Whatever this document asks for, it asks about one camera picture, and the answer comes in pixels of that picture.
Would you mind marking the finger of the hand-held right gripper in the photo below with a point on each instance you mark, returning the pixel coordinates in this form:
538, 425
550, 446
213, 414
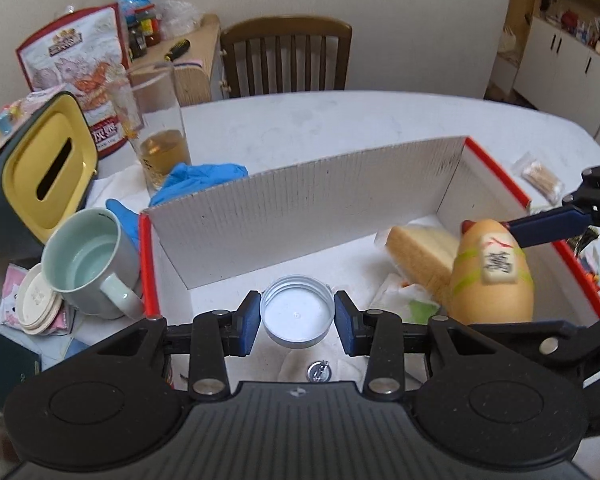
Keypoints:
580, 335
545, 225

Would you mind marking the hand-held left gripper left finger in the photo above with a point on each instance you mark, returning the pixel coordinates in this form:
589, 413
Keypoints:
247, 322

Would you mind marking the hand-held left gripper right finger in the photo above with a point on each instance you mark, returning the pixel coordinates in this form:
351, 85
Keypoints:
347, 325

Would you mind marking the bag of cotton swabs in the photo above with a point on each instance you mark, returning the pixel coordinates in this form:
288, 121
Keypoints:
540, 177

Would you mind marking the white jar lid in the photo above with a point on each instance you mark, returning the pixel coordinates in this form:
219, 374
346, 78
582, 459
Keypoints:
295, 315

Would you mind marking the white packet with dark label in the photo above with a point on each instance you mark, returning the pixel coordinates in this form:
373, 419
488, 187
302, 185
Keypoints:
405, 305

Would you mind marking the yellow capsule-shaped toy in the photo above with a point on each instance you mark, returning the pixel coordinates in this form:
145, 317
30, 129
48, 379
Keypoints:
480, 295

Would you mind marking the sponge cake slice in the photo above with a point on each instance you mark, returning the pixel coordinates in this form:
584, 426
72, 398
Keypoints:
420, 255

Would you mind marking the red cardboard box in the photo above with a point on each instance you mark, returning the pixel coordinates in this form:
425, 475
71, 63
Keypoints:
280, 220

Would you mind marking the blue rubber glove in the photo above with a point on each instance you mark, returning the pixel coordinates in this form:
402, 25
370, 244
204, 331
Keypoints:
200, 175

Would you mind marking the pale green mug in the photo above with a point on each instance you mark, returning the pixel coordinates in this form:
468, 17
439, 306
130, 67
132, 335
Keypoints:
80, 270

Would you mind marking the white tote bag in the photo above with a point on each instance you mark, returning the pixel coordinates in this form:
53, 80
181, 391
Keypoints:
507, 40

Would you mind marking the tall glass with tea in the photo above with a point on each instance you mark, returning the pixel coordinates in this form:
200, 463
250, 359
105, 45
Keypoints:
160, 155

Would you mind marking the white paper napkin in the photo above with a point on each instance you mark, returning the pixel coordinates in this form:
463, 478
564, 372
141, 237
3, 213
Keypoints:
115, 185

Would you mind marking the row of shelf trinkets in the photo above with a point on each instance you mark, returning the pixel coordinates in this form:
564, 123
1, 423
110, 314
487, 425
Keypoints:
580, 25

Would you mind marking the cream round cup lid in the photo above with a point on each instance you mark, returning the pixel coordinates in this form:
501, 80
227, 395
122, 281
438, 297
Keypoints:
35, 300

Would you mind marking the dark green box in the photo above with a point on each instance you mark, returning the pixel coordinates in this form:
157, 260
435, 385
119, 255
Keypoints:
5, 365

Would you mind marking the light wooden side cabinet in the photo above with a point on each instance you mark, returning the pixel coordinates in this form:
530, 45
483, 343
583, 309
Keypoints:
200, 80

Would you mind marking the dark tissue box yellow lid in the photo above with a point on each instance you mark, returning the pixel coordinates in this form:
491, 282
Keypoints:
45, 160

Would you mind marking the blue and pink pad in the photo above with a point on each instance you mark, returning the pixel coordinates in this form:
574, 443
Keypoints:
190, 62

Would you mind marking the black and yellow screwdriver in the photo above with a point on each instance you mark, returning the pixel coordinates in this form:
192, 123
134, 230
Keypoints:
179, 48

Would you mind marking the brown wooden chair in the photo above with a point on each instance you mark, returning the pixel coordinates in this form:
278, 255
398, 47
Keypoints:
285, 25

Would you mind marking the dark jar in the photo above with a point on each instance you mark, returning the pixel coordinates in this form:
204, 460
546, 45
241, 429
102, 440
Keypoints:
137, 42

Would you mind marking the red-lidded sauce jar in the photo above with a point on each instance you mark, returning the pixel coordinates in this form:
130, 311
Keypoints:
152, 30

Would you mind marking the crumpled clear plastic bag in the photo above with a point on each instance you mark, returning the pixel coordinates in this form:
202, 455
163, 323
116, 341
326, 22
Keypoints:
180, 17

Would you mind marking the colourful candy packet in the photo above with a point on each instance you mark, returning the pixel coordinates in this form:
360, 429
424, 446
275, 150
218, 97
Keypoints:
0, 125

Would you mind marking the red and white snack bag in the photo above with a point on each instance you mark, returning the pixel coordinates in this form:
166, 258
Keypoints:
70, 50

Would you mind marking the small blue globe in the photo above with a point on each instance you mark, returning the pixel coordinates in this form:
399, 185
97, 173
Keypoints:
132, 2

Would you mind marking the white wall cabinets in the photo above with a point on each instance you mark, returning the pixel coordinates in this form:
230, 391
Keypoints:
540, 55

